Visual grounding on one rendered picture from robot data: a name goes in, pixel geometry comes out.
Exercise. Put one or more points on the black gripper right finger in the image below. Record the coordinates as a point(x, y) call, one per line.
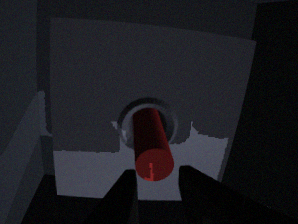
point(207, 201)

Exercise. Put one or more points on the red peg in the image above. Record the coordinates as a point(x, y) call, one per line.
point(152, 156)

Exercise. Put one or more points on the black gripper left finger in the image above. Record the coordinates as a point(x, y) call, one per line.
point(119, 205)

